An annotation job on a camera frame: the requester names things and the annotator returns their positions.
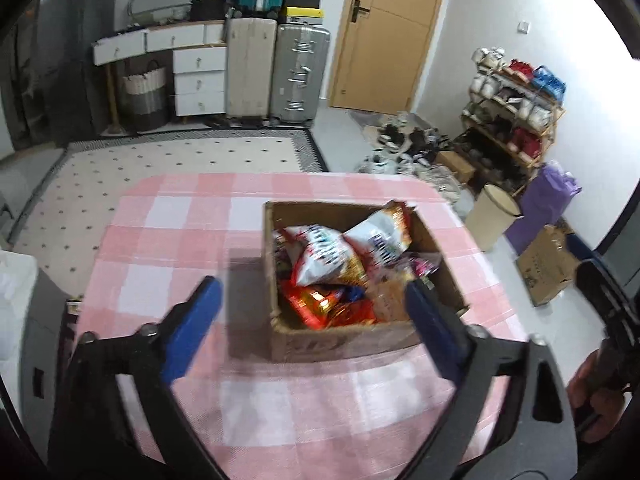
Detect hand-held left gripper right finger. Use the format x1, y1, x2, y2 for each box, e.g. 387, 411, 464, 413
400, 280, 581, 480

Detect wooden door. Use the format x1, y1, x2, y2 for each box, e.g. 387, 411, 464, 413
327, 0, 451, 116

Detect small plain cardboard box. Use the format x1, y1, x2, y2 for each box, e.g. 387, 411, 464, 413
435, 150, 476, 184

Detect large cardboard box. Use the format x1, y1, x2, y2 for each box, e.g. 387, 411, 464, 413
262, 200, 471, 363

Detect person's right hand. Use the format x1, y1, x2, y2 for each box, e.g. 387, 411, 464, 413
566, 349, 628, 443

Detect cream waste bin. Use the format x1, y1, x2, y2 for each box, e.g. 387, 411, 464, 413
465, 183, 524, 253

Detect grey door mat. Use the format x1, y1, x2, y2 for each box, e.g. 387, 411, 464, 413
350, 110, 401, 134

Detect black framed glass door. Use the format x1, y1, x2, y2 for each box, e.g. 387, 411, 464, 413
597, 180, 640, 261

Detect dark glass cabinet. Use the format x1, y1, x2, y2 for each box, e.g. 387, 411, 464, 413
0, 0, 51, 154

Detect scattered pile of shoes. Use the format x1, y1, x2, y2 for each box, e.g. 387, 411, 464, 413
357, 112, 471, 202

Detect grey white-topped side cabinet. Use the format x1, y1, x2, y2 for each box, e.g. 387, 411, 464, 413
0, 252, 71, 411

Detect purple bag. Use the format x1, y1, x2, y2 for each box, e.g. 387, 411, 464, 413
505, 160, 582, 256

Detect black bag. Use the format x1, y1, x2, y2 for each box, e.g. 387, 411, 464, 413
190, 0, 232, 22

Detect orange red shiny packet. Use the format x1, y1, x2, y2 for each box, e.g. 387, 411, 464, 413
280, 282, 376, 331

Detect pink candy packet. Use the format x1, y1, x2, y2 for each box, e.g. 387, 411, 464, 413
407, 255, 441, 279

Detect beige suitcase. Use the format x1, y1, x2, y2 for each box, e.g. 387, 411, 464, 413
225, 16, 279, 120

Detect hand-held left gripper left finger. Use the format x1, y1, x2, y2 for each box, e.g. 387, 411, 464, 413
47, 276, 226, 480

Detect silver suitcase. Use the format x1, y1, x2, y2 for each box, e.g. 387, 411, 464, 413
270, 22, 332, 125

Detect pink plaid tablecloth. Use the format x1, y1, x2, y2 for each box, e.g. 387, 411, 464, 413
75, 172, 531, 480

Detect yellow black shoe box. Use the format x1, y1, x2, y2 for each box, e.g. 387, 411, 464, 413
280, 7, 326, 25

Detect printed cardboard box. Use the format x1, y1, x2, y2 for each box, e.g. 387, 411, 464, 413
516, 224, 584, 307

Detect white dressing table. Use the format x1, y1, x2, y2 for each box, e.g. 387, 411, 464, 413
91, 20, 229, 119

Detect dotted cream rug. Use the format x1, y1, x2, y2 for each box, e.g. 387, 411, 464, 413
7, 127, 330, 301

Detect cream bread packet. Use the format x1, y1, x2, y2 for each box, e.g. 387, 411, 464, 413
372, 270, 416, 324

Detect grey refrigerator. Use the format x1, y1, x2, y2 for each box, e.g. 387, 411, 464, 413
37, 0, 120, 137

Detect woven laundry basket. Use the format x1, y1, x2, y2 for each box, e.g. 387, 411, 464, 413
122, 60, 169, 129

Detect red white noodle snack bag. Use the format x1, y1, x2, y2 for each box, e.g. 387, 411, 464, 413
342, 200, 414, 271
285, 225, 368, 289

